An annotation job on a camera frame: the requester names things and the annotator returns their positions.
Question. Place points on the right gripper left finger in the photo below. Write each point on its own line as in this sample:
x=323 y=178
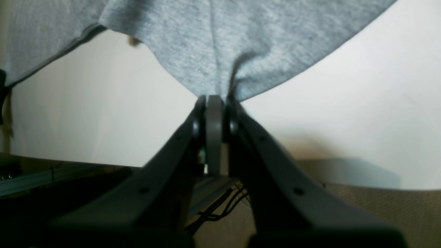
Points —
x=147 y=210

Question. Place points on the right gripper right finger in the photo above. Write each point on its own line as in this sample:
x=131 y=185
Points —
x=290 y=209

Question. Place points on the grey T-shirt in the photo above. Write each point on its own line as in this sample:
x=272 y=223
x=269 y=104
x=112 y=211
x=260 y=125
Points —
x=221 y=47

